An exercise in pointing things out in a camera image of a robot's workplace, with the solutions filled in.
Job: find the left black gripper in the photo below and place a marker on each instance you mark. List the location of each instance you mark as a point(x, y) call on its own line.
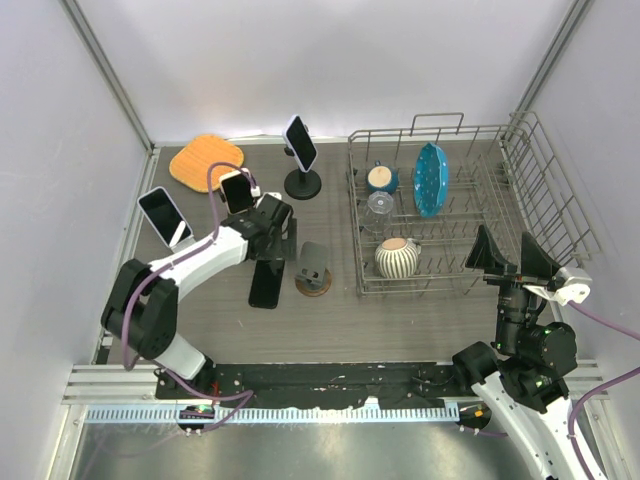
point(284, 248)

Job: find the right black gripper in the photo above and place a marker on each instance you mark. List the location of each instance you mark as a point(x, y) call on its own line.
point(536, 264)

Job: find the black phone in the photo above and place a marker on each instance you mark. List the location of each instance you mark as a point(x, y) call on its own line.
point(266, 284)

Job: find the grey stand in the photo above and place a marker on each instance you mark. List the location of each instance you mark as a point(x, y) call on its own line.
point(312, 276)

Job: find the pink case phone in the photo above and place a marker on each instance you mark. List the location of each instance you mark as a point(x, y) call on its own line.
point(236, 190)

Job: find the lavender case phone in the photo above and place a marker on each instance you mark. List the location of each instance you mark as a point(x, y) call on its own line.
point(163, 214)

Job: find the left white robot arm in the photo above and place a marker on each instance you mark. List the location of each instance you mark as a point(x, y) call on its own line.
point(142, 308)

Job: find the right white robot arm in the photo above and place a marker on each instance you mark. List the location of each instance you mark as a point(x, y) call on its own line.
point(520, 376)

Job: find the black tall pole stand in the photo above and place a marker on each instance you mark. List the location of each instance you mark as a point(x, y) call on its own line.
point(303, 183)

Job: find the white case phone on pole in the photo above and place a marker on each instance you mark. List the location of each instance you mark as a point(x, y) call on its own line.
point(299, 141)

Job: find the white phone stand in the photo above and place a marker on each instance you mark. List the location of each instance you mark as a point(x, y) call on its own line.
point(176, 245)

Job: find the clear glass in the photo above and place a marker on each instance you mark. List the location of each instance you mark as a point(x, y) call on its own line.
point(377, 212)

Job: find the striped ceramic mug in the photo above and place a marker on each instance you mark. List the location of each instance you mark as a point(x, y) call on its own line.
point(397, 258)

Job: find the teal speckled plate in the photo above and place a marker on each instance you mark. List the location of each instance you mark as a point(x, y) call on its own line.
point(431, 180)

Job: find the blue mug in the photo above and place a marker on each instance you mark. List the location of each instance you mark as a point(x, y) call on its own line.
point(382, 178)

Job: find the orange woven mat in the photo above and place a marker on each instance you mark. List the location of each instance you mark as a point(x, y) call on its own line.
point(189, 167)

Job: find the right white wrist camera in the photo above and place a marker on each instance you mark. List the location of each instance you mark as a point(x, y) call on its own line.
point(570, 284)

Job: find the grey wire dish rack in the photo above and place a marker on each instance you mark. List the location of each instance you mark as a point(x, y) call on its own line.
point(505, 176)

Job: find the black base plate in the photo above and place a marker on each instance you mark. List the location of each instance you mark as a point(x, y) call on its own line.
point(335, 386)

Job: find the white cable duct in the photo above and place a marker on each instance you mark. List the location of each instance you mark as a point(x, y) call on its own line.
point(200, 414)

